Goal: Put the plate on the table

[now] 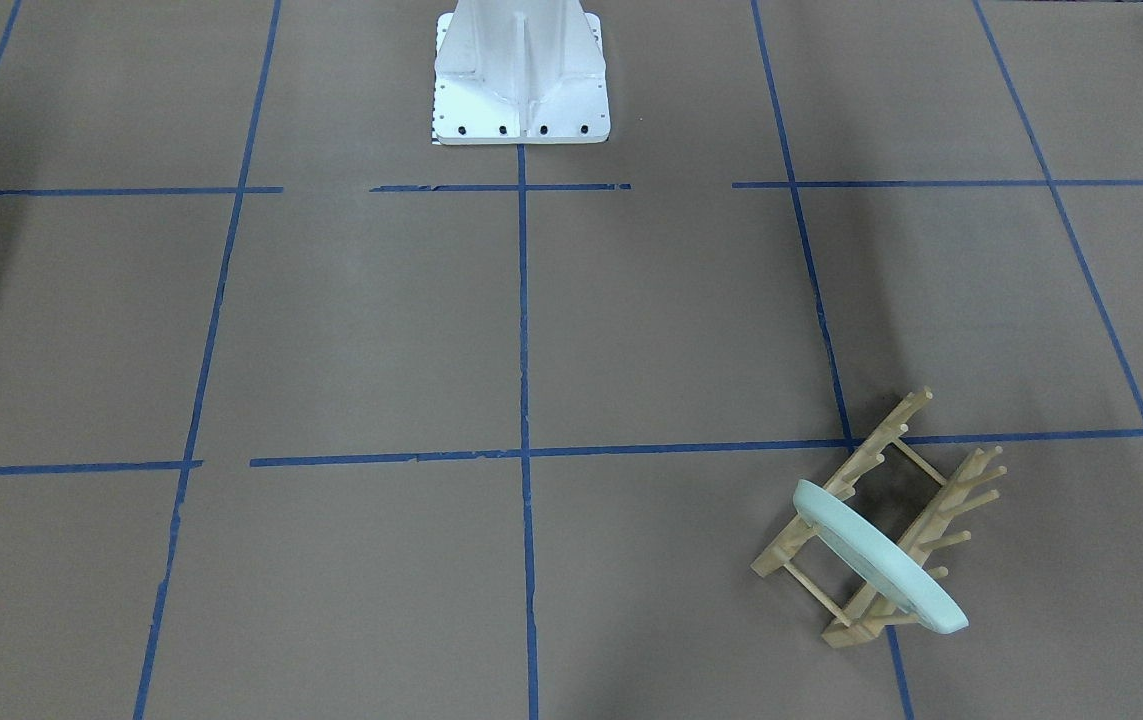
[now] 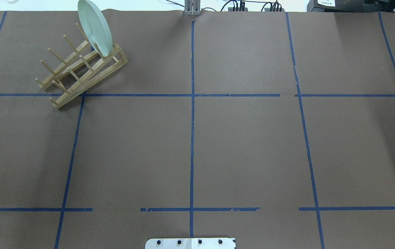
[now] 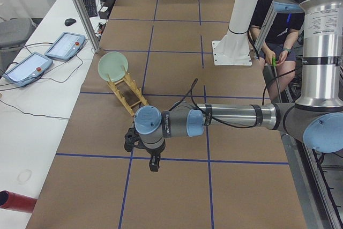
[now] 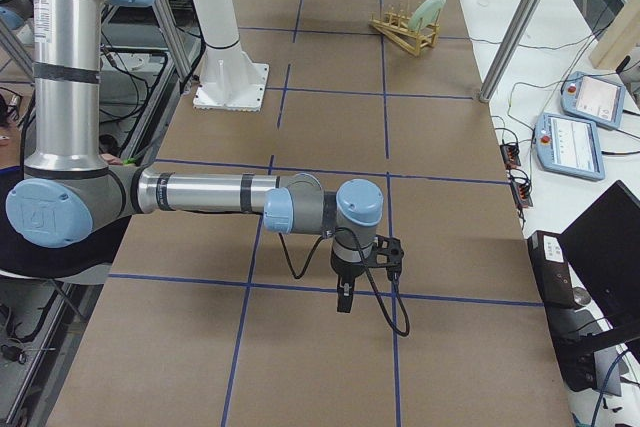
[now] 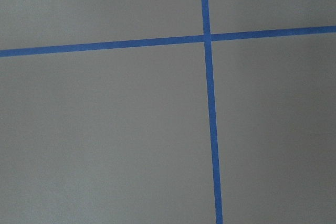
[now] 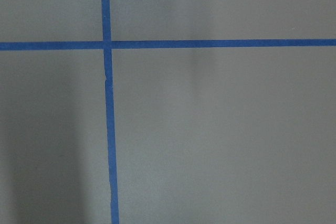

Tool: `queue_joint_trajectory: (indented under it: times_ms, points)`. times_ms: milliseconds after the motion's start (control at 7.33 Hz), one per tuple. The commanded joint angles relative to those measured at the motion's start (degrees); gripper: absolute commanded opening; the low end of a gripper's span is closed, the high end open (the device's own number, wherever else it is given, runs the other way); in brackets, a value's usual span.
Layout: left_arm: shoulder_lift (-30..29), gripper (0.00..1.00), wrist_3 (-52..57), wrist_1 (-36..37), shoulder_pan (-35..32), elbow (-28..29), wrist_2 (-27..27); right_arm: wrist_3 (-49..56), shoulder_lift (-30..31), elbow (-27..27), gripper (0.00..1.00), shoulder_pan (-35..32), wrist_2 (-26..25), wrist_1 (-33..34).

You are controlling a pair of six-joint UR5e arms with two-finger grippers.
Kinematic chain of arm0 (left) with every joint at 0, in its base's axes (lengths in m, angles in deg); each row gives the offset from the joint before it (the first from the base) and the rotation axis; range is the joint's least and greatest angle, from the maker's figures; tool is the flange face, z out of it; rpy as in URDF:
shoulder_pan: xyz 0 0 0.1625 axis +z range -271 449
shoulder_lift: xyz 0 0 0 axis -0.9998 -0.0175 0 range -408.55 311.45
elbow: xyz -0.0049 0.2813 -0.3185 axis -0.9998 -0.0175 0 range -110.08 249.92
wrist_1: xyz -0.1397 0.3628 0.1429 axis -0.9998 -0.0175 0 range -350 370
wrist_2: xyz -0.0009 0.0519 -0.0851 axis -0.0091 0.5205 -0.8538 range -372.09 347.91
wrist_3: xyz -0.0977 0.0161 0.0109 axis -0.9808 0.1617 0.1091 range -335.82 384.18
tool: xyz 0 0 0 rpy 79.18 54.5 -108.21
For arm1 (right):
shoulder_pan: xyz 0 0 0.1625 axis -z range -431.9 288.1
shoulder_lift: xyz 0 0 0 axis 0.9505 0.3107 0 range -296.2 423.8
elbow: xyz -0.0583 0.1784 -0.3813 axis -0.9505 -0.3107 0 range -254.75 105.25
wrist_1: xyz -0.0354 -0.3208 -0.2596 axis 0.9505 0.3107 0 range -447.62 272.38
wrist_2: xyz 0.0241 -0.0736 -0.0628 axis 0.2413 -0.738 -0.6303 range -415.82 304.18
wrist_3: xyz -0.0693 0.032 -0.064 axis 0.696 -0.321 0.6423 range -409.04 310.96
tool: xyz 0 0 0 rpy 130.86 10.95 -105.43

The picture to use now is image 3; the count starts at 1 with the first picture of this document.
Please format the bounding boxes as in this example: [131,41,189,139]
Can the grey teach pendant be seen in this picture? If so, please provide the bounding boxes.
[44,32,86,61]
[3,52,53,86]

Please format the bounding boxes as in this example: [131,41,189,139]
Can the green handheld device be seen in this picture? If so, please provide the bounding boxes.
[272,57,277,67]

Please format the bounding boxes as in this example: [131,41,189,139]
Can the grey office chair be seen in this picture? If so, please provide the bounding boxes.
[1,18,36,48]

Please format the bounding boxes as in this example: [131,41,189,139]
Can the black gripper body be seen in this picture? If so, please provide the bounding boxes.
[147,149,162,162]

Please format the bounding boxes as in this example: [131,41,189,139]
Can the black pendant cable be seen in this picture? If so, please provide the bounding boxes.
[0,42,84,120]

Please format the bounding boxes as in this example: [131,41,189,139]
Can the black computer mouse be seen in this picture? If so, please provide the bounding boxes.
[64,18,76,27]

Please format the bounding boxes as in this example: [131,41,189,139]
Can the seated person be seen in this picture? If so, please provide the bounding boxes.
[250,0,304,100]

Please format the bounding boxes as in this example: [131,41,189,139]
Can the aluminium frame post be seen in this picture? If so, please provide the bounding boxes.
[72,0,100,53]

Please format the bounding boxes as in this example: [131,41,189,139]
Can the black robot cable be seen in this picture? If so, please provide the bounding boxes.
[171,77,303,129]

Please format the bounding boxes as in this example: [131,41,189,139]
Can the far grey teach pendant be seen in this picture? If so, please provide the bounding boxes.
[44,32,86,61]

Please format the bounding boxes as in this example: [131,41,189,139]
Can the wooden dish rack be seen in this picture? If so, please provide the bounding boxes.
[106,66,148,116]

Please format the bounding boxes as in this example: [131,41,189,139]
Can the red cylinder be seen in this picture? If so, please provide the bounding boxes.
[1,190,37,213]

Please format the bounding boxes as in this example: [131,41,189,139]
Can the light green plate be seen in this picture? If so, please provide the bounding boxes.
[98,51,128,82]

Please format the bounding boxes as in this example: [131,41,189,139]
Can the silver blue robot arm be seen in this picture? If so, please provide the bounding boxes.
[124,0,342,172]

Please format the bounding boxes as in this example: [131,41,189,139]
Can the black box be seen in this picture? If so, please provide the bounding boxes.
[98,0,115,20]

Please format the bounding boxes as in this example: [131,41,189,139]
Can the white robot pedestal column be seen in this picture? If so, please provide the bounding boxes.
[212,0,258,66]

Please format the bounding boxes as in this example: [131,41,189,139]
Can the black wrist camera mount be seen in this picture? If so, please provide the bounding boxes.
[124,127,141,152]

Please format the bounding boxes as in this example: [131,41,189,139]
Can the black keyboard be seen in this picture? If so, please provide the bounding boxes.
[82,0,98,17]

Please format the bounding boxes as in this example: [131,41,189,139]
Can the near grey teach pendant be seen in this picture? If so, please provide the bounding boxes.
[3,52,53,86]

